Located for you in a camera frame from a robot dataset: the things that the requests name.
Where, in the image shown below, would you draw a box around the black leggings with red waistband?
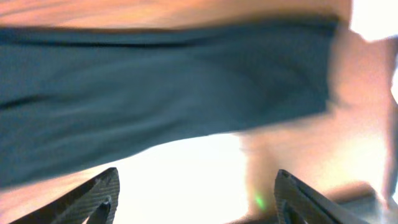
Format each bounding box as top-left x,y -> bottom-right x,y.
1,17 -> 338,188

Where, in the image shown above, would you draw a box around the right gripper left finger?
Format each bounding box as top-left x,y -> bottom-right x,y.
11,167 -> 120,224

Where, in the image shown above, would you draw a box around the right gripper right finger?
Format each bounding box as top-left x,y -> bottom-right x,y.
274,169 -> 368,224

